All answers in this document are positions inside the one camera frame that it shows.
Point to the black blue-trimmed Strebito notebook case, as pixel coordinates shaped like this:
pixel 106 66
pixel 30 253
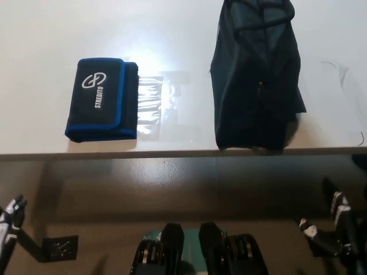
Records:
pixel 97 100

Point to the black slanted table leg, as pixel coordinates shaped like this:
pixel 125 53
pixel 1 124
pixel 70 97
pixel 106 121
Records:
pixel 30 245

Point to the thin black thread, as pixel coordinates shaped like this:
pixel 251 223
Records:
pixel 363 139
pixel 329 63

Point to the clear tape patch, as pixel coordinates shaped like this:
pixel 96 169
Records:
pixel 150 106

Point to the black teal robot torso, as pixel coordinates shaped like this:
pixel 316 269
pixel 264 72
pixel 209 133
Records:
pixel 172 252

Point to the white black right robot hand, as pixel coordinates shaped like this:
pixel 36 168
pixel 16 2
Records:
pixel 341 229

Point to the dark fabric lunch bag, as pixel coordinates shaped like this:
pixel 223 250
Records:
pixel 252 86

